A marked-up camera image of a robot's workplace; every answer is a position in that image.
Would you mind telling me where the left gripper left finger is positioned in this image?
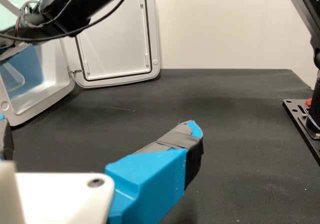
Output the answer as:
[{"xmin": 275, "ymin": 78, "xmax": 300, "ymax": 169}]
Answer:
[{"xmin": 0, "ymin": 113, "xmax": 14, "ymax": 161}]

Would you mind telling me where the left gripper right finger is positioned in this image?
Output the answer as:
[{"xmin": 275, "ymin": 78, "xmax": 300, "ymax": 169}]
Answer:
[{"xmin": 104, "ymin": 120, "xmax": 204, "ymax": 224}]

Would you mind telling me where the white box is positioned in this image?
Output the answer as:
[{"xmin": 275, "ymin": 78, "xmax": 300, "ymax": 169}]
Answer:
[{"xmin": 0, "ymin": 38, "xmax": 76, "ymax": 128}]

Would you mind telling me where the white box door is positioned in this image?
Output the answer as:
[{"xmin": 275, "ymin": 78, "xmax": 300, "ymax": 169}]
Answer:
[{"xmin": 59, "ymin": 0, "xmax": 162, "ymax": 89}]

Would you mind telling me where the black stand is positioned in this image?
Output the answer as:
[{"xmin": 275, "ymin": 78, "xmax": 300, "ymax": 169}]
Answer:
[{"xmin": 281, "ymin": 0, "xmax": 320, "ymax": 168}]

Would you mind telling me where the right wrist camera phone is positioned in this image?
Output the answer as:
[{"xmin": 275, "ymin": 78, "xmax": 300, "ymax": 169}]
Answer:
[{"xmin": 0, "ymin": 0, "xmax": 48, "ymax": 33}]

